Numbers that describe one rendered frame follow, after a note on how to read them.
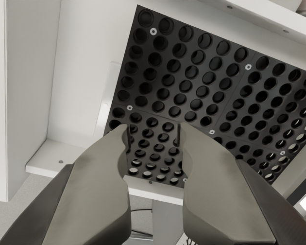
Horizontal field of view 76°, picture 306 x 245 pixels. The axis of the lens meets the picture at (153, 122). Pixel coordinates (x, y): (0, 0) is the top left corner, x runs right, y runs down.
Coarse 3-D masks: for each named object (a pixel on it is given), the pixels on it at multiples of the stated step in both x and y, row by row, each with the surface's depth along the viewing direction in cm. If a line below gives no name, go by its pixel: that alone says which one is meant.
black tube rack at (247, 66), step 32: (160, 32) 17; (192, 32) 17; (128, 64) 21; (160, 64) 18; (192, 64) 18; (224, 64) 18; (256, 64) 21; (288, 64) 18; (128, 96) 22; (160, 96) 23; (192, 96) 19; (224, 96) 20; (256, 96) 23; (288, 96) 20; (160, 128) 21; (224, 128) 25; (256, 128) 22; (288, 128) 21; (128, 160) 23; (160, 160) 23; (256, 160) 24; (288, 160) 24
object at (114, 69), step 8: (112, 64) 23; (120, 64) 23; (112, 72) 23; (112, 80) 24; (104, 88) 24; (112, 88) 24; (104, 96) 25; (112, 96) 25; (104, 104) 25; (104, 112) 26; (104, 120) 26; (96, 128) 27; (104, 128) 27; (96, 136) 27
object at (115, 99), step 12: (156, 12) 16; (132, 24) 16; (132, 36) 17; (144, 48) 17; (132, 60) 18; (120, 72) 18; (120, 84) 19; (132, 96) 19; (108, 120) 20; (120, 120) 20
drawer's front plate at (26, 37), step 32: (0, 0) 13; (32, 0) 16; (0, 32) 14; (32, 32) 17; (0, 64) 15; (32, 64) 19; (0, 96) 16; (32, 96) 20; (0, 128) 17; (32, 128) 23; (0, 160) 19; (0, 192) 21
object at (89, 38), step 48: (96, 0) 21; (144, 0) 21; (192, 0) 21; (240, 0) 16; (96, 48) 23; (288, 48) 24; (96, 96) 26; (48, 144) 28; (144, 192) 26; (288, 192) 27
